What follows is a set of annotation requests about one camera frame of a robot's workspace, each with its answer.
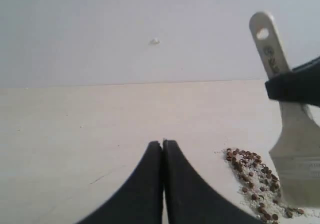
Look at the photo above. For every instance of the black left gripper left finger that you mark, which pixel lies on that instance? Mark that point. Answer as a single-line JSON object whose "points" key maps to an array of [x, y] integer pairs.
{"points": [[140, 199]]}

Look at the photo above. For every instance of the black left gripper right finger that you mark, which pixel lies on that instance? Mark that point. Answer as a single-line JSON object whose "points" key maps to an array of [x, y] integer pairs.
{"points": [[189, 199]]}

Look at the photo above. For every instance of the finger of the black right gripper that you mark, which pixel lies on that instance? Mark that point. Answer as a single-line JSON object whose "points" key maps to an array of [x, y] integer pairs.
{"points": [[301, 85]]}

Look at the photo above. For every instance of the white wooden paint brush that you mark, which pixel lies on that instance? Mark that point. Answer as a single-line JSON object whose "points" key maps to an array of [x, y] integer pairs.
{"points": [[296, 154]]}

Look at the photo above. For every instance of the grains and brown pellets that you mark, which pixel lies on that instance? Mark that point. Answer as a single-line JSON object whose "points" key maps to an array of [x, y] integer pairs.
{"points": [[260, 189]]}

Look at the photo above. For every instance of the white blob on wall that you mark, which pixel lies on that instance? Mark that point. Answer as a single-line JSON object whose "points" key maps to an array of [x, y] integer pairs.
{"points": [[154, 41]]}

